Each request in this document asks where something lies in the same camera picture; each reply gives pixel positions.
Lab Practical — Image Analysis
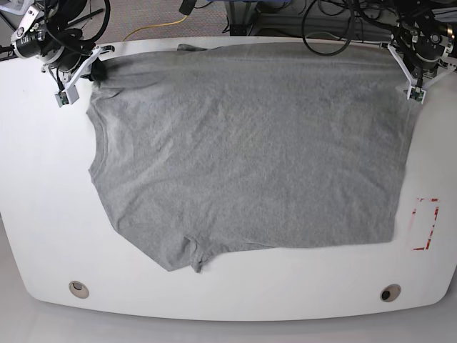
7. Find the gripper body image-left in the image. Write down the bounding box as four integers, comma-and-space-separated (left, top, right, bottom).
41, 45, 114, 91

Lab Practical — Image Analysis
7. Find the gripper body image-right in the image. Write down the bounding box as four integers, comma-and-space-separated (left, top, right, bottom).
387, 43, 456, 89

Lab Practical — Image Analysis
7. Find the grey T-shirt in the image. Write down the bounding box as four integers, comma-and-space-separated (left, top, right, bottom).
87, 43, 421, 272

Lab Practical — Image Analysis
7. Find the black robot arm image-left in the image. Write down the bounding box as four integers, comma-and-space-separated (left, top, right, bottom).
6, 1, 114, 103

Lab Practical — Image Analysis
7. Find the red tape rectangle marking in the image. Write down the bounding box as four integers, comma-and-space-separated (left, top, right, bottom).
408, 198, 440, 252

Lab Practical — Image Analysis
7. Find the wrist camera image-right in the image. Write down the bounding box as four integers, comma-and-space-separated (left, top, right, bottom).
405, 84, 426, 104

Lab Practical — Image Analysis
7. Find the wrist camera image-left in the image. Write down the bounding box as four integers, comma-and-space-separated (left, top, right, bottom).
54, 86, 79, 107

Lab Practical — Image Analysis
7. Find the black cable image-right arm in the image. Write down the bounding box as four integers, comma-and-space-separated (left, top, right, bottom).
299, 0, 356, 57

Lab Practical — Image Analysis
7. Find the yellow cable on floor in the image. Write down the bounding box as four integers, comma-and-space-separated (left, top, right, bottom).
123, 9, 186, 42

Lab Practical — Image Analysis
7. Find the aluminium frame base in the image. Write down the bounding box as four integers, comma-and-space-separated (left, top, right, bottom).
223, 1, 309, 38

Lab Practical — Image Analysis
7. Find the right table cable grommet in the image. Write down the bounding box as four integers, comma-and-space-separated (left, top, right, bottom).
380, 284, 401, 302

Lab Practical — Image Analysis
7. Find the table cable grommet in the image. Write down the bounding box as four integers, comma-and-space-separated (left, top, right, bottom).
69, 281, 89, 299
380, 284, 401, 302

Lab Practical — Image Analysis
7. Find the left table cable grommet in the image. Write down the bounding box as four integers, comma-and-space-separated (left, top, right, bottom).
69, 281, 89, 299

